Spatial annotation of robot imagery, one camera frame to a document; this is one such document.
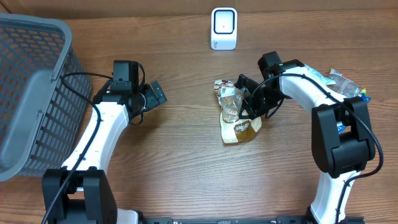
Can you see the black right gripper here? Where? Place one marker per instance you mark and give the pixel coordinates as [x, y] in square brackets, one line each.
[254, 109]

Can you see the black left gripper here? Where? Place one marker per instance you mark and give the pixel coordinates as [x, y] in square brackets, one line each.
[152, 101]

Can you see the beige brown Pantree snack bag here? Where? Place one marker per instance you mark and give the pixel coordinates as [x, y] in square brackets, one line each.
[233, 128]

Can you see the light teal snack packet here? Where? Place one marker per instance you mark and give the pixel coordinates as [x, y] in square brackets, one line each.
[324, 80]

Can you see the blue snack packet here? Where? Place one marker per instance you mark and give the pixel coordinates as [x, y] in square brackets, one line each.
[365, 99]

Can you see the green snack packet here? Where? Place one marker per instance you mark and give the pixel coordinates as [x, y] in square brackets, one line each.
[344, 86]

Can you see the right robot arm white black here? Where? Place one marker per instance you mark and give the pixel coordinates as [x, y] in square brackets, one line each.
[343, 146]

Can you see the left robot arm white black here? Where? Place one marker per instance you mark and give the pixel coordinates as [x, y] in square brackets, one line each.
[79, 191]

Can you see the white barcode scanner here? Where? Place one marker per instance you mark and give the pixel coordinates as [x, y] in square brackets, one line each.
[224, 28]

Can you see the grey plastic mesh basket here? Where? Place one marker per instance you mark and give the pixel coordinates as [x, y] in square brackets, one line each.
[43, 91]

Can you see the black rail at table edge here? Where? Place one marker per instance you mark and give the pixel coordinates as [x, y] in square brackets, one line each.
[277, 220]

